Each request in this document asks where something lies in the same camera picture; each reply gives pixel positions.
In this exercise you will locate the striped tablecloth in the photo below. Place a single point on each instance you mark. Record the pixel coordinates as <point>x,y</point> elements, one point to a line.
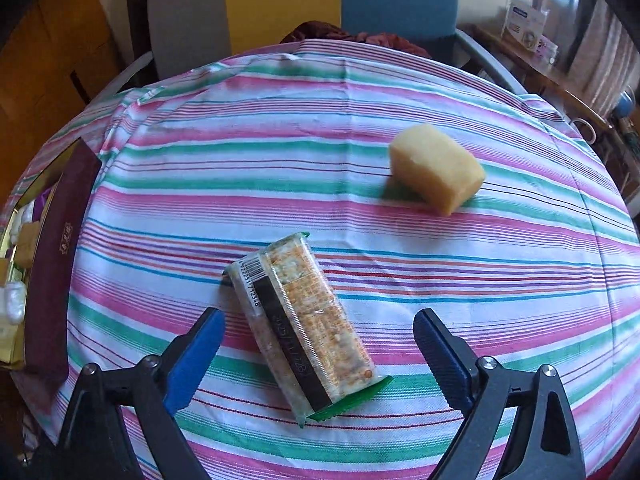
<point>300,160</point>

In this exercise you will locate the dark red cloth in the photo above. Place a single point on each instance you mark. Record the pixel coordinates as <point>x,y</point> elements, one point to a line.
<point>320,30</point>

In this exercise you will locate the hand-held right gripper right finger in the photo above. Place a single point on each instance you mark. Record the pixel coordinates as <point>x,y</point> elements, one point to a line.
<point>447,365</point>

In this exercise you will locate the small white packet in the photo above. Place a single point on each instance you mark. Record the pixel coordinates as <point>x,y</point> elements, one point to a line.
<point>21,222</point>

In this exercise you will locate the wooden side table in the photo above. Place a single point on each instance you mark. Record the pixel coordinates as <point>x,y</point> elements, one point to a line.
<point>550,80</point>

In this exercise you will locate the patterned curtain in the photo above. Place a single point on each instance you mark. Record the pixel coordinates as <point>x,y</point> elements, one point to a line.
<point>605,50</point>

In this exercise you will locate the wooden wardrobe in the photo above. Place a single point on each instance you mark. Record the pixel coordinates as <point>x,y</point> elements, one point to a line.
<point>50,60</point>

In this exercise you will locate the yellow sponge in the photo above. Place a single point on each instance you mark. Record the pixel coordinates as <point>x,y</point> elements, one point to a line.
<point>435,170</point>

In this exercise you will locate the pink clear packet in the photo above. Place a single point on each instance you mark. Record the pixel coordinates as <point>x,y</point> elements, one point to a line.
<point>545,47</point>

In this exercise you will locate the maroon and gold tin box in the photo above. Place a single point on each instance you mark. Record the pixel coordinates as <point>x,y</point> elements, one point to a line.
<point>55,270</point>

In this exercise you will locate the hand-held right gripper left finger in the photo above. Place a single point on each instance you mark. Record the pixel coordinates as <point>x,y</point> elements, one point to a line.
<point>192,360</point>

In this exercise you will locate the blue round object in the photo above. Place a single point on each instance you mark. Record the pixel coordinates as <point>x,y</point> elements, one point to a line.
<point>623,106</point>

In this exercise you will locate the white and blue box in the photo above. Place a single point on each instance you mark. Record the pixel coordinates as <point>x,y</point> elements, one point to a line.
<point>525,20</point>

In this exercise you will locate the cracker packet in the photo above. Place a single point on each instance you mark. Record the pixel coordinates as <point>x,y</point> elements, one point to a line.
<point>305,320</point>

